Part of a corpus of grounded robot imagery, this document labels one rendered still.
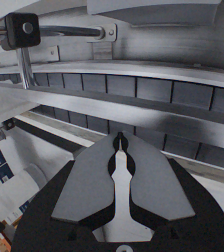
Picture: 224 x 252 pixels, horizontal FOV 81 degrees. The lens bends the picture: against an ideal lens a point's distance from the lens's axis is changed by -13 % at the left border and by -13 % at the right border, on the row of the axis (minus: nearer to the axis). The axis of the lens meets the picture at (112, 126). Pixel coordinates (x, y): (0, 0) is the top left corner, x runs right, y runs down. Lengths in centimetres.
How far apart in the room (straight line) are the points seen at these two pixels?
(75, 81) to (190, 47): 15
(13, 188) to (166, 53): 47
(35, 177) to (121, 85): 40
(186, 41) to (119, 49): 9
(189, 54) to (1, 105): 26
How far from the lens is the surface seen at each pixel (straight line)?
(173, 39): 20
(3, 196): 48
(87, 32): 21
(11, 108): 26
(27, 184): 49
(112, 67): 18
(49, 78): 26
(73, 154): 31
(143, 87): 16
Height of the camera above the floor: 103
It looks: 48 degrees down
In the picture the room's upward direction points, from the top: 129 degrees counter-clockwise
